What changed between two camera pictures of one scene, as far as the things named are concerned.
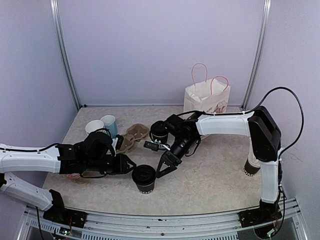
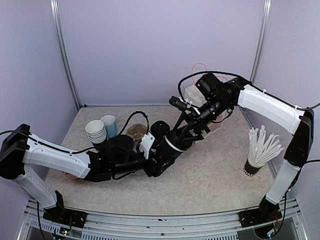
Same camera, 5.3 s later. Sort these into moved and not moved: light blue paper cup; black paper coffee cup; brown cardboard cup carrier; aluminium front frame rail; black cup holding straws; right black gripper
Moved: right black gripper; black paper coffee cup
Not moved: brown cardboard cup carrier; aluminium front frame rail; light blue paper cup; black cup holding straws
